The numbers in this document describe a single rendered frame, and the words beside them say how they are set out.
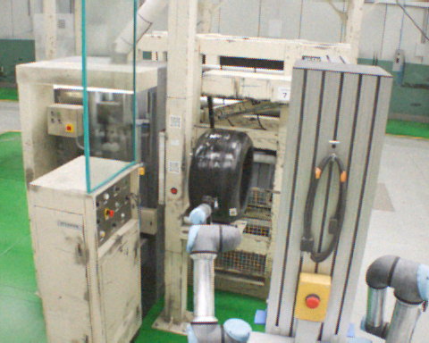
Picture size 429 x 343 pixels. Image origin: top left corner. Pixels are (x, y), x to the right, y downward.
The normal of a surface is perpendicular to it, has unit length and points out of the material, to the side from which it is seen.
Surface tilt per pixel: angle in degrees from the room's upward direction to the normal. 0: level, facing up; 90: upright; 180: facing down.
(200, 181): 82
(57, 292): 90
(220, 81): 90
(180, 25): 90
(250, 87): 90
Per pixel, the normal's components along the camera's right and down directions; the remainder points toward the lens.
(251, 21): -0.21, 0.31
